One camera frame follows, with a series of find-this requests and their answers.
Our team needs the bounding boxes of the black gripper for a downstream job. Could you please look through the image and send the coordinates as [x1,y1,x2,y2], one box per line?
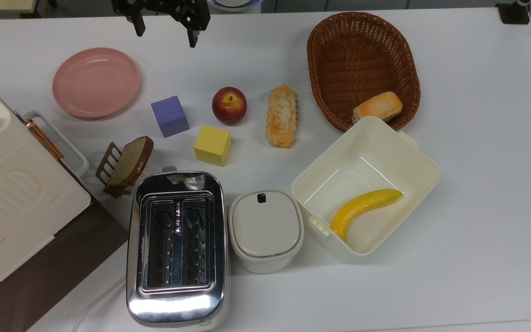
[111,0,211,48]

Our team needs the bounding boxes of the long crusty bread loaf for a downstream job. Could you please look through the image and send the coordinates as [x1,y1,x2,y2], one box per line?
[265,84,298,149]

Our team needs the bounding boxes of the brown wicker basket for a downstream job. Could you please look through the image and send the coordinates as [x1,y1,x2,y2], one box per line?
[307,12,421,133]

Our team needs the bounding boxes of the small bread roll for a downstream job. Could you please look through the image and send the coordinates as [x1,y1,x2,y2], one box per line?
[352,92,403,124]

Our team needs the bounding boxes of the purple cube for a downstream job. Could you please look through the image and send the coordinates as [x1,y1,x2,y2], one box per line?
[151,95,190,138]

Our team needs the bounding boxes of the pink plate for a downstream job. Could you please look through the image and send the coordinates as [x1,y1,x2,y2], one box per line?
[52,47,141,120]

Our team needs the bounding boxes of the red apple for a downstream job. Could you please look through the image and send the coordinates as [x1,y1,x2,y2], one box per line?
[212,87,248,126]

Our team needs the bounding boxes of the yellow cube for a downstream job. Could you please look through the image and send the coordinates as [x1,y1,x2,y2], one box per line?
[194,125,232,167]

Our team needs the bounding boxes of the brown toast slice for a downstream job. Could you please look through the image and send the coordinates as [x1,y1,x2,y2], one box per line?
[104,136,154,189]

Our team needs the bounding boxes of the brown toast rack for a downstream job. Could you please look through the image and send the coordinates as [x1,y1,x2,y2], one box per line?
[95,142,137,199]

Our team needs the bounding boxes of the small white lidded bin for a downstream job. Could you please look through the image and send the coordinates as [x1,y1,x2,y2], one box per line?
[228,189,305,273]

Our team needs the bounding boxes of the cream toy cabinet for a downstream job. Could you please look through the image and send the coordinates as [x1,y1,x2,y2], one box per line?
[0,69,92,302]

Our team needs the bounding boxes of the cream plastic box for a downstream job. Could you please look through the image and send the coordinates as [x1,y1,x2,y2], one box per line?
[291,116,441,263]

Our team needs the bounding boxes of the dark brown base box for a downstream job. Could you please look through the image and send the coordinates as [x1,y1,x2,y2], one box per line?
[0,194,130,332]

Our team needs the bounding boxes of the yellow banana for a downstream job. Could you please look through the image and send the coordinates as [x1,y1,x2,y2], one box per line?
[330,189,403,242]

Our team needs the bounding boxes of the silver two-slot toaster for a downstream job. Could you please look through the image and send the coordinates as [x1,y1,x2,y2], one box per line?
[126,166,229,330]

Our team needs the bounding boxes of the white frame handle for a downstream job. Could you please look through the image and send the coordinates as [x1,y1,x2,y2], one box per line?
[23,111,89,180]

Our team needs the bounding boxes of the white toaster cable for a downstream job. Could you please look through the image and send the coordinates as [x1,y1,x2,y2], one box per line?
[72,274,128,332]

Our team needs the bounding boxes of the black camera stand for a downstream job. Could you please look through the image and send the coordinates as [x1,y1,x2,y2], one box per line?
[496,0,531,24]

